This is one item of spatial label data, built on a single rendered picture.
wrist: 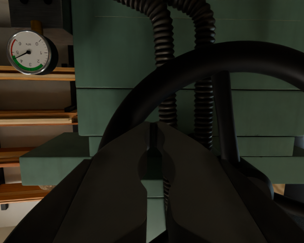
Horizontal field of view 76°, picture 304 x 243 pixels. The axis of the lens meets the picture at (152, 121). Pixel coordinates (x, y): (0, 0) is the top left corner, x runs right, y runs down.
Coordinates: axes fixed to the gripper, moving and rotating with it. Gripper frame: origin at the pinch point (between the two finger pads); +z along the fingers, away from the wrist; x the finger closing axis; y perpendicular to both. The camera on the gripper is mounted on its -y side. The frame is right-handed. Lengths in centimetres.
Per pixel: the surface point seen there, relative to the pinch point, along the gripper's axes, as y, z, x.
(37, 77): 60, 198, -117
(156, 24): -4.8, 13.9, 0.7
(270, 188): 7.7, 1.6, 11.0
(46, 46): -1.3, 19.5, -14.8
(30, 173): 21.8, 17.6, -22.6
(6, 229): 268, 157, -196
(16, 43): -1.7, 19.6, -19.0
